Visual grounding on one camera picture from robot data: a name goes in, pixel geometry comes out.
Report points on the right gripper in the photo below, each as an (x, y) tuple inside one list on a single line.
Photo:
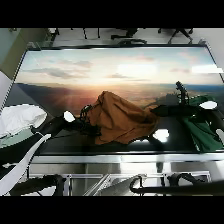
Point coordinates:
[(163, 110)]

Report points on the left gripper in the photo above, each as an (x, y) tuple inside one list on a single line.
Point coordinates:
[(86, 126)]

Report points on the orange-brown garment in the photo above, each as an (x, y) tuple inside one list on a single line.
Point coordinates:
[(121, 120)]

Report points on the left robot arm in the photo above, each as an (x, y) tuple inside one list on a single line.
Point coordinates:
[(55, 124)]

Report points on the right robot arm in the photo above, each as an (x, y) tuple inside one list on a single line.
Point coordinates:
[(190, 111)]

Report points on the dark green garment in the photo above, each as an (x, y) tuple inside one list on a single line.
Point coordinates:
[(201, 133)]

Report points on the white garment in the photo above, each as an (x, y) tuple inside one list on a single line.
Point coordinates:
[(20, 118)]

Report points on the pale green garment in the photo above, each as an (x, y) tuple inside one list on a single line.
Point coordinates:
[(15, 140)]

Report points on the black office chair base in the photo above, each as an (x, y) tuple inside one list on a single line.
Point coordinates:
[(128, 34), (180, 32)]

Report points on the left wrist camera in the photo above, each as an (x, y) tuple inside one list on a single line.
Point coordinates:
[(85, 110)]

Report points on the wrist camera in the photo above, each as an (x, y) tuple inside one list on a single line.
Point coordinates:
[(181, 91), (85, 110)]

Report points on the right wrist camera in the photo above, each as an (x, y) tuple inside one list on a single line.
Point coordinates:
[(181, 91)]

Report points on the silver frame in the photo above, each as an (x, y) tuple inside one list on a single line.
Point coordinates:
[(100, 159)]

